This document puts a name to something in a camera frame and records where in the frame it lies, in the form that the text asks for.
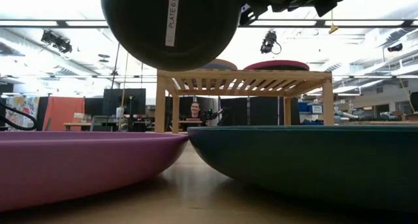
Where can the black plate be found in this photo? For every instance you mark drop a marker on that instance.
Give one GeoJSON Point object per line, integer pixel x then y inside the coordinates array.
{"type": "Point", "coordinates": [202, 28]}

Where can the black dome camera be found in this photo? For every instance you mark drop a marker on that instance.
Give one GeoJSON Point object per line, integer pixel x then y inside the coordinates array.
{"type": "Point", "coordinates": [395, 47]}

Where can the slate grey plate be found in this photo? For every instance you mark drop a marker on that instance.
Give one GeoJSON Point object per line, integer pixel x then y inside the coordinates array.
{"type": "Point", "coordinates": [225, 66]}

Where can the person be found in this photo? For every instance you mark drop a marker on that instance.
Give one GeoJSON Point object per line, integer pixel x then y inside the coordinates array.
{"type": "Point", "coordinates": [195, 108]}

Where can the black hanging camera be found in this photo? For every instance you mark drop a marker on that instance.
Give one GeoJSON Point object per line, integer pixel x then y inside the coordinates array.
{"type": "Point", "coordinates": [269, 41]}
{"type": "Point", "coordinates": [57, 42]}

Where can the floral patterned cloth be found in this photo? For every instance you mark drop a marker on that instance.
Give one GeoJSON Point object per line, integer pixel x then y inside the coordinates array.
{"type": "Point", "coordinates": [23, 109]}

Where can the pink plate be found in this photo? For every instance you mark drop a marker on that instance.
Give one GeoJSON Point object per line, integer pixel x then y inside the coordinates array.
{"type": "Point", "coordinates": [277, 64]}

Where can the black partition wall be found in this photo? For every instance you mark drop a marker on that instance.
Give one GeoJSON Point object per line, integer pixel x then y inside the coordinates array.
{"type": "Point", "coordinates": [261, 111]}

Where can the wooden slatted shelf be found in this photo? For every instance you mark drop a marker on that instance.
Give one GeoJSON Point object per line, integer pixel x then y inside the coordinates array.
{"type": "Point", "coordinates": [245, 74]}

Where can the black background robot arm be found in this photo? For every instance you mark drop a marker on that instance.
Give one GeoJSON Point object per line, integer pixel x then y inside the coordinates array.
{"type": "Point", "coordinates": [212, 114]}

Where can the dark teal plate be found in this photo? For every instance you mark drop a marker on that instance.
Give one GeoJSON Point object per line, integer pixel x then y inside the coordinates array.
{"type": "Point", "coordinates": [310, 165]}

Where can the black overhead rail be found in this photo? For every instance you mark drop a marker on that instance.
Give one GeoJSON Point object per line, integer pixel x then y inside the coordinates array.
{"type": "Point", "coordinates": [49, 23]}

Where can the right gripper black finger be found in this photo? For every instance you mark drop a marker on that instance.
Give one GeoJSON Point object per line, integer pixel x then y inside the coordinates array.
{"type": "Point", "coordinates": [249, 16]}

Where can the orange partition screen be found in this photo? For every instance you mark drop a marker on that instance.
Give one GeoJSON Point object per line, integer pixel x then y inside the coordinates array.
{"type": "Point", "coordinates": [63, 109]}

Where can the wooden background table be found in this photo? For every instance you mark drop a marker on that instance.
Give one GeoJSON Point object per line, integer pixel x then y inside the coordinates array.
{"type": "Point", "coordinates": [78, 124]}

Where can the purple plate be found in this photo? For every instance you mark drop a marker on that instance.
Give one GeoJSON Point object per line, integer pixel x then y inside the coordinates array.
{"type": "Point", "coordinates": [81, 165]}

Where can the blue storage bins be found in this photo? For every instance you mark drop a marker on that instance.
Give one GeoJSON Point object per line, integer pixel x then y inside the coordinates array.
{"type": "Point", "coordinates": [303, 108]}

